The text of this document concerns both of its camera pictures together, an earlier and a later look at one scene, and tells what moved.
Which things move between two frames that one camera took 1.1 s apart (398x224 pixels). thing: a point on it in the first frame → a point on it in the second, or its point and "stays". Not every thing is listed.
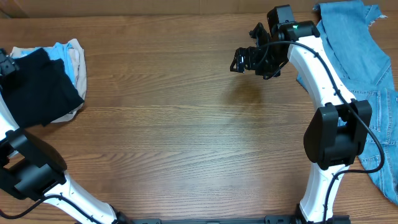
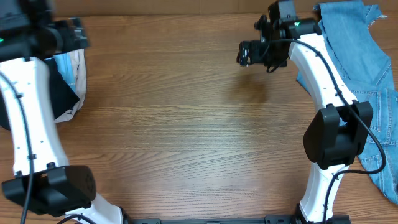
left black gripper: x=7 y=66 → x=66 y=28
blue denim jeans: x=346 y=30 stays
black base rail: x=269 y=219 stays
